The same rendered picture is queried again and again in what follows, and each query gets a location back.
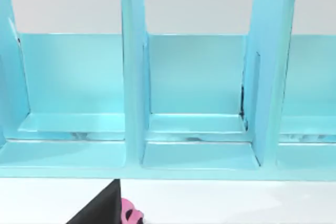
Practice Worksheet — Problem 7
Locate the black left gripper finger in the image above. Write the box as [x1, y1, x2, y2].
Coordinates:
[65, 179, 122, 224]

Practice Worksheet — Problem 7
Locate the pink and black object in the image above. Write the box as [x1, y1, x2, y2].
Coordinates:
[120, 198, 145, 224]

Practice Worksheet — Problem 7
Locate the light blue rack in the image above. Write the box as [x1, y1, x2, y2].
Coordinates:
[0, 0, 336, 180]

